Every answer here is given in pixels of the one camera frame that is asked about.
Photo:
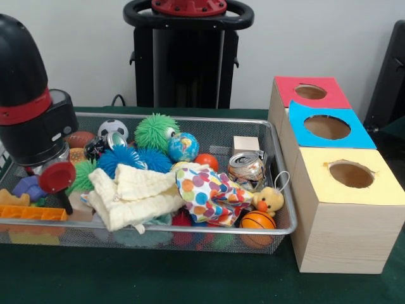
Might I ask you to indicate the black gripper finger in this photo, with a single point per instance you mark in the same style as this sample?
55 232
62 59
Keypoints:
66 202

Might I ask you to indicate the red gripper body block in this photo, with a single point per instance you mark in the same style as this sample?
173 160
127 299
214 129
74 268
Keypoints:
57 177

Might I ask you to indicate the blue spiky ball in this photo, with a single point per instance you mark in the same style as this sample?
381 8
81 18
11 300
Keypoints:
117 159

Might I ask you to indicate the white knitted cloth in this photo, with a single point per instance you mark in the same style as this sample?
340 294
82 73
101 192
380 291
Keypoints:
133 196

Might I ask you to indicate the polka dot cloth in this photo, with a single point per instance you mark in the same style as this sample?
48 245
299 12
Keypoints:
212 193

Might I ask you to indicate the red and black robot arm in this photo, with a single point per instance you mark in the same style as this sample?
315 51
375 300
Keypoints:
28 107

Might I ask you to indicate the wooden box with three holes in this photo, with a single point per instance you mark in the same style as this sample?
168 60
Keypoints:
342 221

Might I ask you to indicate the orange toy building block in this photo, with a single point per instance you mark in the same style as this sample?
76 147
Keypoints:
28 213

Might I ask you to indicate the small soccer ball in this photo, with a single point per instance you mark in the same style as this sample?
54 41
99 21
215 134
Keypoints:
114 128

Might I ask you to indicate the small globe print ball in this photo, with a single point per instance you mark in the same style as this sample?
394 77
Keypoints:
183 147

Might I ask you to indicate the small red ball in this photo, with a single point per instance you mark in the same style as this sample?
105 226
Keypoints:
206 161

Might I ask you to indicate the crushed silver can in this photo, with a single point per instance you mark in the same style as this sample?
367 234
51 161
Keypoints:
247 170

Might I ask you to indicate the small orange basketball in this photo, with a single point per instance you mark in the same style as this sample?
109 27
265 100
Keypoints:
257 221

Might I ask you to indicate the small yellow duck toy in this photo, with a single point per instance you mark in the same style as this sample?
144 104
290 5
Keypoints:
269 201

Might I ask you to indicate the green cloth side table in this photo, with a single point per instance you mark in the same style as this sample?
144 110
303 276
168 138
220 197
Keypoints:
395 130

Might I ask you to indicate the black upright panel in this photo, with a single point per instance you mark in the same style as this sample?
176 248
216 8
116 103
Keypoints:
392 82

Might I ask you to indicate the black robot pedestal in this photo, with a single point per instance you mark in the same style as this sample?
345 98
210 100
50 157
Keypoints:
183 63

